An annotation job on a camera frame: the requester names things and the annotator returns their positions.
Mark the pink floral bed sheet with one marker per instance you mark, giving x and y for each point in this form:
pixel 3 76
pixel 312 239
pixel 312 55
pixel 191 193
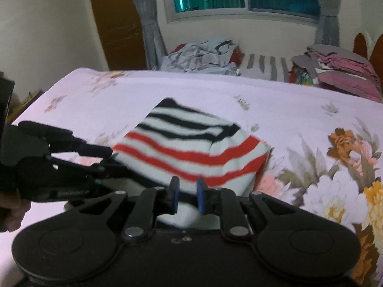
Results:
pixel 316 204

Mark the red white scalloped headboard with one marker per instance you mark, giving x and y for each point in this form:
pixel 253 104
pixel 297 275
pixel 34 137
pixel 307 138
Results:
pixel 371 50

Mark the right grey curtain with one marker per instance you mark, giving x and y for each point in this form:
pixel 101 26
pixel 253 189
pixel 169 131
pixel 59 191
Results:
pixel 328 24

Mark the grey striped mattress cover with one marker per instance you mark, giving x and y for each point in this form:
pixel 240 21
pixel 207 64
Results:
pixel 273 68

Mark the pile of grey clothes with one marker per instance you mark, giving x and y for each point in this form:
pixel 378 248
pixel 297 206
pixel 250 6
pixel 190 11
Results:
pixel 219 56

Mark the stack of folded pink bedding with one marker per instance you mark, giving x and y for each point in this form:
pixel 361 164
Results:
pixel 328 65

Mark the grey curtain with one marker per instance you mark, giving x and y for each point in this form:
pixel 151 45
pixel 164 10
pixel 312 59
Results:
pixel 154 46
pixel 328 24

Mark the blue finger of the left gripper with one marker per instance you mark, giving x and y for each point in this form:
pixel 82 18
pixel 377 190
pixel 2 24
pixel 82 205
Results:
pixel 69 181
pixel 61 140

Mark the brown wooden door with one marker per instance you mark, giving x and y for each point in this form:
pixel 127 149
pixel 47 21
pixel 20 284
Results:
pixel 119 29

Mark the person's left hand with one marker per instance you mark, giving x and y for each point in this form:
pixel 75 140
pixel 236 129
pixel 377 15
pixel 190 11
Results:
pixel 16 209

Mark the striped knit child sweater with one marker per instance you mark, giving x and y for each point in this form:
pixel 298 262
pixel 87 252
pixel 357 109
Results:
pixel 175 140

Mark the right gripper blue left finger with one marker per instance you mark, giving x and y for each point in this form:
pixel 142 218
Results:
pixel 151 203

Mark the left grey curtain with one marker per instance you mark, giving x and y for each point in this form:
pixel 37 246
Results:
pixel 154 46

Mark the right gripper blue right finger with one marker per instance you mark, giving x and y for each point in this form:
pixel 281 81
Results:
pixel 232 211

